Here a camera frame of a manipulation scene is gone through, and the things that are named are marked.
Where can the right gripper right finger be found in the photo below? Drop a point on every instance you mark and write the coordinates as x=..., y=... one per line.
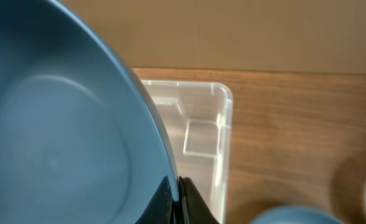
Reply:
x=192, y=209

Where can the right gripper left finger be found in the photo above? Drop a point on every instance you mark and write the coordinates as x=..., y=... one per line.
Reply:
x=160, y=208

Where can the clear plastic storage container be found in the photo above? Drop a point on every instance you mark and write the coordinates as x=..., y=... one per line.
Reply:
x=198, y=120

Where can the blue bowl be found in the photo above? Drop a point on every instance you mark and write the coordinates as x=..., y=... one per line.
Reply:
x=294, y=215
x=81, y=140

